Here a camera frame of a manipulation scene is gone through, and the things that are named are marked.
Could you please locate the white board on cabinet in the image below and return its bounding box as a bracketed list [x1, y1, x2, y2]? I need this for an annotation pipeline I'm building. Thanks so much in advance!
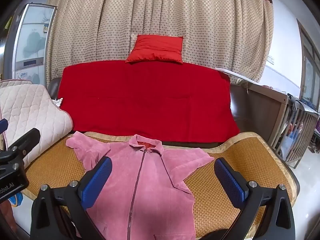
[215, 67, 259, 85]

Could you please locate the small white patterned cloth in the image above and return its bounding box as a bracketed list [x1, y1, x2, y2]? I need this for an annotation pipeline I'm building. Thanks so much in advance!
[52, 98, 63, 108]

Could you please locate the wooden framed window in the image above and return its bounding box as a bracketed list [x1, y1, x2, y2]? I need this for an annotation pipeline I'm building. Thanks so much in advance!
[297, 21, 319, 112]

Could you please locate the white quilted cushion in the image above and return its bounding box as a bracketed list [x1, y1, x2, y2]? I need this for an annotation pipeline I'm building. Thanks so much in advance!
[1, 80, 73, 167]

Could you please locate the pink zip jacket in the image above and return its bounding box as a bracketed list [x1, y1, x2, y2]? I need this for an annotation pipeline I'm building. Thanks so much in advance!
[66, 132, 213, 239]

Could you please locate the red pillow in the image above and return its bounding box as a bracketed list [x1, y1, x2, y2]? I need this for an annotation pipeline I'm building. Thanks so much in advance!
[125, 35, 183, 64]

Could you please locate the beige dotted curtain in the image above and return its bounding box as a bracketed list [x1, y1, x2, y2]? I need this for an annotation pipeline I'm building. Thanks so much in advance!
[46, 0, 273, 82]

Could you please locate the woven yellow sofa mat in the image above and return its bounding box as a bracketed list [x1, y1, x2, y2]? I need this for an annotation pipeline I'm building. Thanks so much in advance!
[30, 132, 297, 239]

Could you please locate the brown wooden cabinet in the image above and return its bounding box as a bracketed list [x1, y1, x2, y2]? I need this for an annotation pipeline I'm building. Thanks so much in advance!
[247, 83, 289, 146]

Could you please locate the red blanket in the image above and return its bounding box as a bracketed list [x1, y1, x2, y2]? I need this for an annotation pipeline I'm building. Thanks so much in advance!
[58, 61, 240, 143]

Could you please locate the white standing air conditioner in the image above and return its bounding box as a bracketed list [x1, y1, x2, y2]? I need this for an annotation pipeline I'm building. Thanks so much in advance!
[3, 3, 56, 86]

